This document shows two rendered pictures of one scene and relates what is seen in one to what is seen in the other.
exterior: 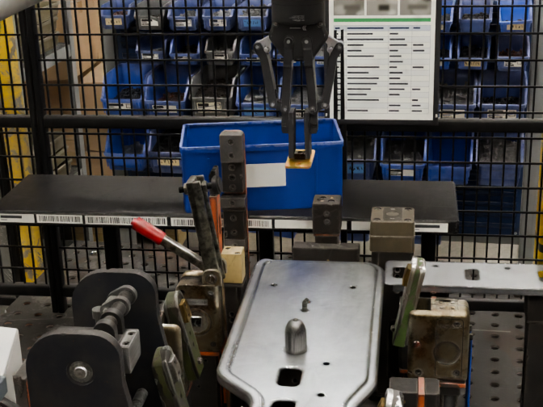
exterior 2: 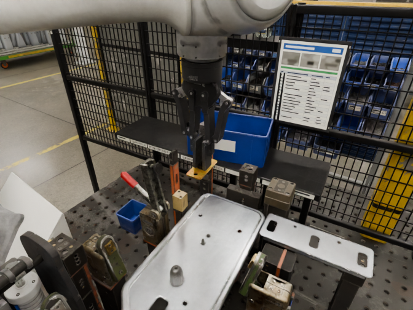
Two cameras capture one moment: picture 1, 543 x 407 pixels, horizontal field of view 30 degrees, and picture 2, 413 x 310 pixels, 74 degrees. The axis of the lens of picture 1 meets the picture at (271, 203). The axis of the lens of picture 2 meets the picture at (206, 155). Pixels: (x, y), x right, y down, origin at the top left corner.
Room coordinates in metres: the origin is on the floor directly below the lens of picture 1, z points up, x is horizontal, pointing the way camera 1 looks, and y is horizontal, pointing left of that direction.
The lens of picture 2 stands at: (0.95, -0.24, 1.60)
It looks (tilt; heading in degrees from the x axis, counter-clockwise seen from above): 32 degrees down; 21
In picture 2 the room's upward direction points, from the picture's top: straight up
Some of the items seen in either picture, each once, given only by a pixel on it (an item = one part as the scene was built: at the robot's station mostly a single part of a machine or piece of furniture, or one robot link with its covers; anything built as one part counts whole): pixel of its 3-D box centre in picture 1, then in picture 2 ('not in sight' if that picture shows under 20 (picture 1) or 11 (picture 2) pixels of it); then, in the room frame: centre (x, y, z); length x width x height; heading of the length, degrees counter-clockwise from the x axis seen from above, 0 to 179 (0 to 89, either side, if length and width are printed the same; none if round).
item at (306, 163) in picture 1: (300, 156); (202, 166); (1.43, -0.04, 1.25); 0.08 x 0.04 x 0.01; 172
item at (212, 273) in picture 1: (212, 277); (154, 214); (1.42, 0.09, 1.06); 0.03 x 0.01 x 0.03; 82
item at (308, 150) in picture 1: (307, 133); (206, 154); (1.43, -0.06, 1.29); 0.03 x 0.01 x 0.07; 172
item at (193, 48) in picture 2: not in sight; (201, 41); (1.43, -0.05, 1.52); 0.09 x 0.09 x 0.06
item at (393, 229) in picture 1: (391, 304); (273, 226); (1.68, -0.21, 0.88); 0.08 x 0.08 x 0.36; 82
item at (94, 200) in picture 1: (225, 202); (212, 149); (1.88, 0.09, 1.02); 0.90 x 0.22 x 0.03; 82
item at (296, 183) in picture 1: (261, 164); (229, 136); (1.87, 0.02, 1.10); 0.30 x 0.17 x 0.13; 92
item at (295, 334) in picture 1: (295, 338); (176, 275); (1.30, -0.03, 1.02); 0.03 x 0.03 x 0.07
